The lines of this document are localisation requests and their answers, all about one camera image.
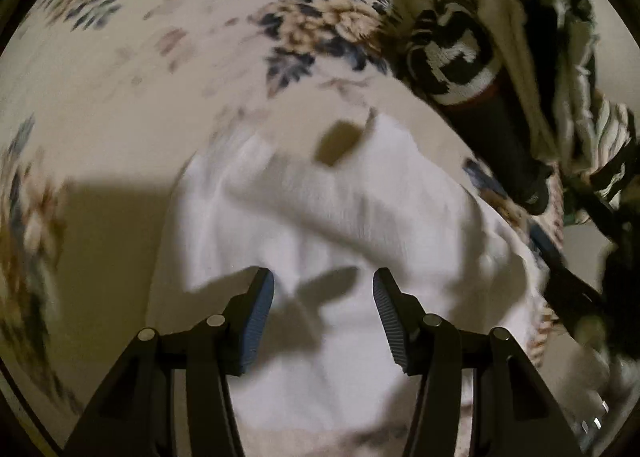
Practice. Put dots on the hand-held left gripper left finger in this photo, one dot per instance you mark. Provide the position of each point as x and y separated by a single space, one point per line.
257 317

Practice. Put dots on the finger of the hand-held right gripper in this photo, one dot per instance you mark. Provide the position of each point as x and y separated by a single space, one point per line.
597 209
545 244

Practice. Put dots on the plain black folded garment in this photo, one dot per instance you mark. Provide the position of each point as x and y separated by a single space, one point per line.
505 147

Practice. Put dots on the white t-shirt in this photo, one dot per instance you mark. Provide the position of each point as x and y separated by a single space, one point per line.
325 217

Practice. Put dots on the stack of folded dark clothes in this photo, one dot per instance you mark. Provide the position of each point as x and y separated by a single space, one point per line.
575 62

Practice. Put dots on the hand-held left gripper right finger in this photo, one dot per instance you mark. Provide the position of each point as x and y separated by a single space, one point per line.
390 317

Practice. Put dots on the floral bedspread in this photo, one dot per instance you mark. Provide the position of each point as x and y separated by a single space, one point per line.
175 112

